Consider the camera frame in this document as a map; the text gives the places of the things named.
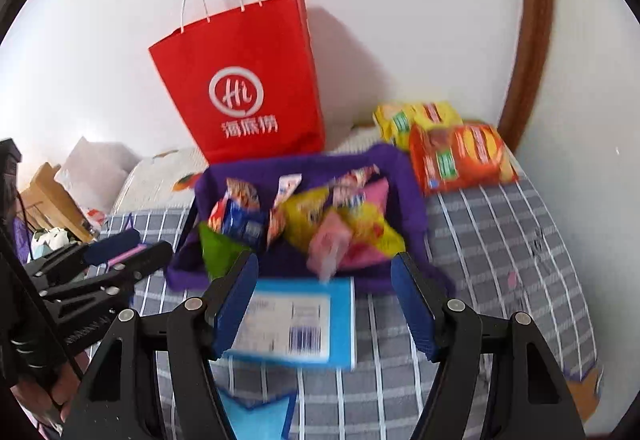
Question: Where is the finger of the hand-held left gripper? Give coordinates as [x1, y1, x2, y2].
[22, 228, 142, 278]
[40, 241, 173, 308]

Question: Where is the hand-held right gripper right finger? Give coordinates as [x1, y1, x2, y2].
[391, 251, 586, 440]

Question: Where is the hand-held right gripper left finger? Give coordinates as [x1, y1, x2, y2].
[62, 250, 260, 440]

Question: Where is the red snack packet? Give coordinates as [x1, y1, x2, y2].
[206, 200, 230, 235]

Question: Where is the yellow green snack packet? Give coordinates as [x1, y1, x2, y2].
[345, 210, 406, 255]

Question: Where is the blue snack packet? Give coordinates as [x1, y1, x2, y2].
[220, 200, 268, 251]

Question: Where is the pink white snack packet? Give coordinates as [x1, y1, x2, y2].
[305, 212, 353, 283]

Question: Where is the yellow cracker packet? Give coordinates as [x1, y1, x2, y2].
[277, 187, 341, 253]

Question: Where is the light pink snack packet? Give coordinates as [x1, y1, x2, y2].
[225, 177, 262, 211]

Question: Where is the purple fabric basket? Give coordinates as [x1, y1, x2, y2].
[166, 144, 453, 293]

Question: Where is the clear orange snack packet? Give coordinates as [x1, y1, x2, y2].
[267, 174, 303, 245]

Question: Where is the person's left hand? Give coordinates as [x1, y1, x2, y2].
[10, 360, 86, 426]

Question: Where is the white green patterned object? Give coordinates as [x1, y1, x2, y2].
[30, 227, 71, 261]

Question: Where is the white plastic bag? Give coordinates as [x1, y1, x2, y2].
[54, 136, 141, 231]

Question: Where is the wooden chair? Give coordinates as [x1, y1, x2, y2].
[20, 162, 96, 243]

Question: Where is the blue cardboard box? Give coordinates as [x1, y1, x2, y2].
[220, 276, 357, 371]

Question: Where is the grey checked tablecloth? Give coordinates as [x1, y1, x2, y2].
[82, 180, 601, 440]

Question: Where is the orange chip bag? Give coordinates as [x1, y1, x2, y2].
[409, 122, 520, 197]

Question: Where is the yellow chip bag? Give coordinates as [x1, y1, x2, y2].
[374, 100, 463, 151]

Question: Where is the red paper bag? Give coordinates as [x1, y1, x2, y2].
[148, 0, 326, 165]

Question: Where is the brown wooden door frame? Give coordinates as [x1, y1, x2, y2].
[497, 0, 556, 153]

